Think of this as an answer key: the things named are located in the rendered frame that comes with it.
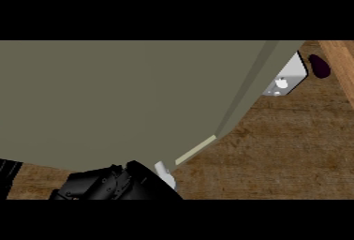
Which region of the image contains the pale door handle strip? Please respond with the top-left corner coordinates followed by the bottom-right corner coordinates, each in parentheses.
top-left (172, 134), bottom-right (218, 167)

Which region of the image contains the pale wooden cabinet frame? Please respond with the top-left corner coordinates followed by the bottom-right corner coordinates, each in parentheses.
top-left (317, 40), bottom-right (354, 110)

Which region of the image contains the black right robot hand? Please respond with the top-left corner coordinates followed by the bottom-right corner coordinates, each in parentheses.
top-left (48, 159), bottom-right (185, 201)

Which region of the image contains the large grey cabinet door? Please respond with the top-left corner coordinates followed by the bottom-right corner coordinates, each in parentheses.
top-left (0, 40), bottom-right (308, 174)

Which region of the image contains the dark purple eggplant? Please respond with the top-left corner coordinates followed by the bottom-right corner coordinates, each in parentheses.
top-left (306, 53), bottom-right (331, 80)

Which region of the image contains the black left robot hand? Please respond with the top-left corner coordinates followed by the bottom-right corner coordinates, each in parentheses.
top-left (0, 157), bottom-right (25, 201)

